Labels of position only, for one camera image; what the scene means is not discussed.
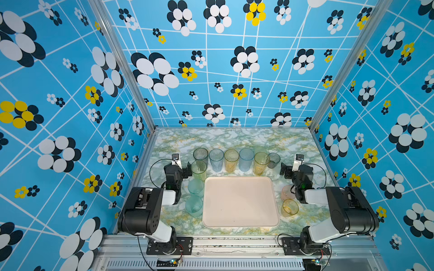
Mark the small light green glass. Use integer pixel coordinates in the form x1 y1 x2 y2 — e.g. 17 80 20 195
254 146 268 153

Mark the tall amber glass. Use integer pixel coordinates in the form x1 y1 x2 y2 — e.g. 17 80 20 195
224 149 240 173

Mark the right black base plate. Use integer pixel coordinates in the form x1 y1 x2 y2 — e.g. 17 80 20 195
280 237 331 257

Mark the textured blue glass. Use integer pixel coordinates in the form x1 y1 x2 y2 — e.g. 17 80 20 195
239 148 255 172

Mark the upper teal dotted glass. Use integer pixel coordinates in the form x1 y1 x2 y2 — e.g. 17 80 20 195
188 178 205 198

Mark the small amber glass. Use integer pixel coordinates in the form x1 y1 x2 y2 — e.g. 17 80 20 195
281 199 299 217

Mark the left aluminium corner post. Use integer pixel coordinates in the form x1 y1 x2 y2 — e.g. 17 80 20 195
89 0 156 134

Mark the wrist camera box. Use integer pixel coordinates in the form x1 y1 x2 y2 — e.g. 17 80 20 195
171 154 182 168
292 154 305 172

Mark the aluminium front rail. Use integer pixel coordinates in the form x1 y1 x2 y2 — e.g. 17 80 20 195
91 234 387 271

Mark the small grey glass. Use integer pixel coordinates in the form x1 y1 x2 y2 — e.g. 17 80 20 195
268 152 281 169

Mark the aluminium corner post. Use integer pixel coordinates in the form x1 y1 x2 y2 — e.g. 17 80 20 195
89 0 156 134
309 0 393 134

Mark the tall yellow glass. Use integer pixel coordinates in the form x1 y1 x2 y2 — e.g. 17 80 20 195
253 152 270 176

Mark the cream plastic tray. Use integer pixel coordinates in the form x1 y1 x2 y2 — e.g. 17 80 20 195
202 176 280 228

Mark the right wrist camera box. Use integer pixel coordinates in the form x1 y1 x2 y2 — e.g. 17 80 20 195
292 154 305 172

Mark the small pink glass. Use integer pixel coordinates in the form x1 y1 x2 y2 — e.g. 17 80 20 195
280 185 296 201

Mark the tall green glass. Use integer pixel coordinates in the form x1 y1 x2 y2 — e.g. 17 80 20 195
191 160 208 182

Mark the lower teal dotted glass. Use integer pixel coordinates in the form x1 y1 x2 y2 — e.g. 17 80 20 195
185 195 203 218

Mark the teal dotted glass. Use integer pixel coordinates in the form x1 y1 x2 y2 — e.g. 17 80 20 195
185 195 203 218
188 178 205 198

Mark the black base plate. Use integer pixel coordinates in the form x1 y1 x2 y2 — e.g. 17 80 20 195
146 237 193 256
280 237 331 257

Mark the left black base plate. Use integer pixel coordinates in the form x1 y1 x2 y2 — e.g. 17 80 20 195
146 237 193 256

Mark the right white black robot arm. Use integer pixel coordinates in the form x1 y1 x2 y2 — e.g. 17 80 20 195
280 163 379 255

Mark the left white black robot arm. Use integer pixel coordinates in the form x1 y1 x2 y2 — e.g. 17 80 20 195
118 161 192 255

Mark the right aluminium corner post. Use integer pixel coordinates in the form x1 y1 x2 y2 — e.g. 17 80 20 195
309 0 393 134

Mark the green circuit board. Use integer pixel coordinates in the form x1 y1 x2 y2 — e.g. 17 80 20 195
303 259 322 271
157 257 183 268

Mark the tall grey glass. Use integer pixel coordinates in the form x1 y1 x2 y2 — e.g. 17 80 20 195
193 147 209 165

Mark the tall pale blue glass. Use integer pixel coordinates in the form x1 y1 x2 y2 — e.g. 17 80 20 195
209 149 224 172

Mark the right green circuit board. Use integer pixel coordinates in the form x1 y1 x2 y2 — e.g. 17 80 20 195
303 259 322 271

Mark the left green circuit board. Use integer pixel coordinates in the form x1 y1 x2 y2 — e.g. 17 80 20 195
157 257 183 268

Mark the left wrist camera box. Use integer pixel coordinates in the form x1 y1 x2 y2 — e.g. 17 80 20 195
171 154 182 168

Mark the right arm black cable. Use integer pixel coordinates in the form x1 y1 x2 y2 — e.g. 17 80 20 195
304 163 328 189

